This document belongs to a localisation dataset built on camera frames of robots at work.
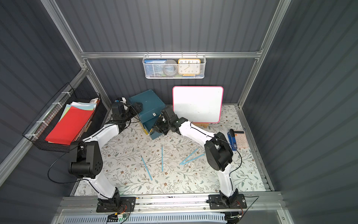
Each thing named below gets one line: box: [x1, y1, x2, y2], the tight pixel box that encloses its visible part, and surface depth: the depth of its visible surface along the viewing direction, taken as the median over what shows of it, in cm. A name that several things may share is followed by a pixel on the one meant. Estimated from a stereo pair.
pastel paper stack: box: [59, 100, 98, 122], surface depth 79 cm
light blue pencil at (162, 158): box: [161, 145, 164, 172], surface depth 93 cm
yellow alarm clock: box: [178, 58, 201, 77], surface depth 90 cm
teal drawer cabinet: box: [128, 89, 166, 135], surface depth 94 cm
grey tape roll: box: [162, 59, 178, 77], surface depth 89 cm
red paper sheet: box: [44, 106, 95, 146], surface depth 75 cm
